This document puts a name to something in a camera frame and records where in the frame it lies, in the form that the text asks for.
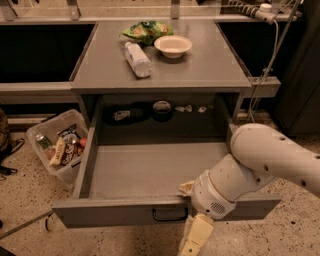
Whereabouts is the white power strip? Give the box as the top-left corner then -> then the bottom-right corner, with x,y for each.
227,0 -> 278,25

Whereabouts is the black pouch in drawer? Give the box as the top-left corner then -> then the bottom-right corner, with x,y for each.
102,102 -> 152,126

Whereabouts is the grey metal pole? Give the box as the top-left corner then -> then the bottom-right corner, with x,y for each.
261,0 -> 302,83

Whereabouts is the black round tin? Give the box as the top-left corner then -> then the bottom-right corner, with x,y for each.
152,101 -> 172,122

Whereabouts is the dark bag on floor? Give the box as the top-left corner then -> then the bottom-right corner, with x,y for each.
0,109 -> 25,180

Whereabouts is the yellow snack box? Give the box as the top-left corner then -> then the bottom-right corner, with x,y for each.
49,137 -> 66,166

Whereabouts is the brown snack bag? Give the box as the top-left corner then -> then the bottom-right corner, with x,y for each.
61,144 -> 79,165

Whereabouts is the green soda can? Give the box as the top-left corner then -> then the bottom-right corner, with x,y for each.
35,133 -> 52,149

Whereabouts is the red apple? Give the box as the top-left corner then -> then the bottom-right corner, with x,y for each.
79,137 -> 87,148

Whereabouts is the green chip bag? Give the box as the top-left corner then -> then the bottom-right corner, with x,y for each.
121,20 -> 174,46

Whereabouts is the clear plastic water bottle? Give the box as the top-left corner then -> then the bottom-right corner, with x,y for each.
125,42 -> 152,78

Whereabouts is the white paper bowl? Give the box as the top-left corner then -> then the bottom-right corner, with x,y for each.
154,35 -> 192,59

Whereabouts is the white cable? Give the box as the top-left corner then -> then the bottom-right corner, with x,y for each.
247,18 -> 280,124

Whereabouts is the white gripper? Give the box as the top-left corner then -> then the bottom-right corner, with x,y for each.
178,170 -> 236,256

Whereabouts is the grey top drawer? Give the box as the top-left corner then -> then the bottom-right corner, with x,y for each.
51,94 -> 283,230

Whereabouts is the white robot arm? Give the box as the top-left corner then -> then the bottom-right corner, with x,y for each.
177,123 -> 320,256

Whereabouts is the metal rod on floor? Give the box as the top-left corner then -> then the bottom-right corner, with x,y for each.
0,210 -> 54,240

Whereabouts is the grey drawer cabinet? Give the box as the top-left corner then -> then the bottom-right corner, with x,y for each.
72,20 -> 250,145

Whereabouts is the clear plastic storage bin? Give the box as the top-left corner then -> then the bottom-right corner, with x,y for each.
27,109 -> 88,186

